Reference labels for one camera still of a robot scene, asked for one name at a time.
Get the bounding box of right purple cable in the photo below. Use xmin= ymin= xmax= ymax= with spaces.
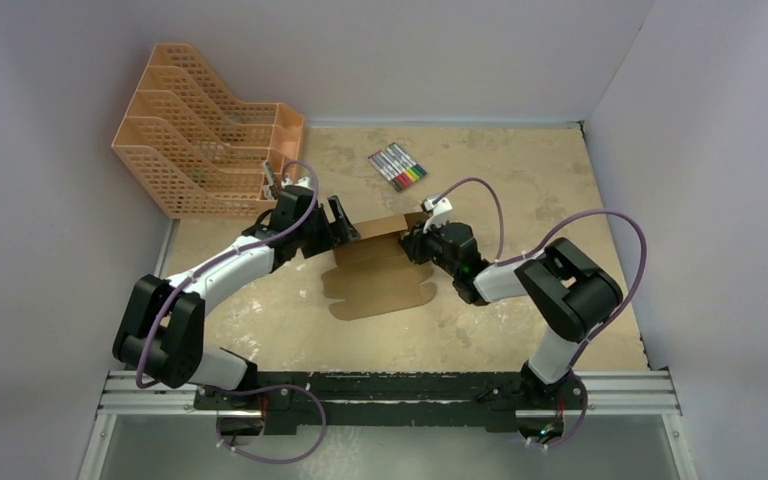
xmin=430 ymin=177 xmax=649 ymax=452

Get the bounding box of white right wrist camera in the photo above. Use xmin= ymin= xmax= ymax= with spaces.
xmin=421 ymin=195 xmax=453 ymax=233

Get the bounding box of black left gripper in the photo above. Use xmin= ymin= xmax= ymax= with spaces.
xmin=294 ymin=197 xmax=358 ymax=259

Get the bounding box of pack of coloured markers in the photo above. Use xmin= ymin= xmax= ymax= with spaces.
xmin=367 ymin=142 xmax=428 ymax=192

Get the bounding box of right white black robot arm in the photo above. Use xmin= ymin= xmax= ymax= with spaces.
xmin=398 ymin=222 xmax=624 ymax=407

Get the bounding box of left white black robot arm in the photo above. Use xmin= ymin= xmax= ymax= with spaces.
xmin=112 ymin=185 xmax=360 ymax=409

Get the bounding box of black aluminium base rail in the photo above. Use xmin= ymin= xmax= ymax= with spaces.
xmin=95 ymin=369 xmax=682 ymax=439

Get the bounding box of orange plastic file rack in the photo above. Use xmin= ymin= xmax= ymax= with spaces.
xmin=111 ymin=43 xmax=305 ymax=219

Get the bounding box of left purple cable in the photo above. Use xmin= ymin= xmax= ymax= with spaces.
xmin=133 ymin=160 xmax=329 ymax=465

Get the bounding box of brown cardboard box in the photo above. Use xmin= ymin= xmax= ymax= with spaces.
xmin=321 ymin=212 xmax=437 ymax=321

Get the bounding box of purple cable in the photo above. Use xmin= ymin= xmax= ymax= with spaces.
xmin=133 ymin=160 xmax=329 ymax=465
xmin=430 ymin=177 xmax=649 ymax=452

